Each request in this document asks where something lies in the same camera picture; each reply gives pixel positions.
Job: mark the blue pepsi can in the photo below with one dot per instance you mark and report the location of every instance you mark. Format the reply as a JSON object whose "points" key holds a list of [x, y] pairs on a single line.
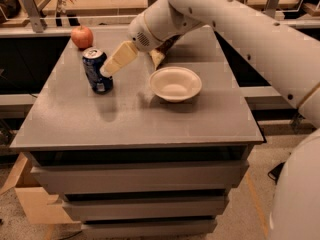
{"points": [[93, 59]]}

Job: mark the black power adapter with cable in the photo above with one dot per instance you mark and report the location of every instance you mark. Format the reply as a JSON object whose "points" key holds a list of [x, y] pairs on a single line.
{"points": [[274, 174]]}

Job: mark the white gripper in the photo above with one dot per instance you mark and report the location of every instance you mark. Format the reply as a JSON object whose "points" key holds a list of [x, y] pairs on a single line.
{"points": [[139, 34]]}

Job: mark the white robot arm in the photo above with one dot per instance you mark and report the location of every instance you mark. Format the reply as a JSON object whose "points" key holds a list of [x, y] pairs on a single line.
{"points": [[288, 59]]}

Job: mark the grey drawer cabinet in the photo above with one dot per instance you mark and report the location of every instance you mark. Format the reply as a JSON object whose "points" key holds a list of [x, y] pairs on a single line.
{"points": [[129, 164]]}

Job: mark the cardboard box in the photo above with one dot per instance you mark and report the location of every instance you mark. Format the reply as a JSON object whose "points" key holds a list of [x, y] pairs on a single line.
{"points": [[38, 206]]}

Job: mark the brown chip bag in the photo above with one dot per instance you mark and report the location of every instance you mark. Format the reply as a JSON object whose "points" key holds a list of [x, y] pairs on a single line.
{"points": [[159, 54]]}

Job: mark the white paper bowl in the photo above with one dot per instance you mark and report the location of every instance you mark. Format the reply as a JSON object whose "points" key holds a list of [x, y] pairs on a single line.
{"points": [[175, 84]]}

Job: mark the red apple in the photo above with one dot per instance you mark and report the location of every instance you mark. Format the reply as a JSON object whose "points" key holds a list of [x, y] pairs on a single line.
{"points": [[82, 37]]}

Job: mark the left metal bracket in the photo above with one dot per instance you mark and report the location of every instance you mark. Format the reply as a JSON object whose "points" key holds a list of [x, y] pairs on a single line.
{"points": [[34, 16]]}

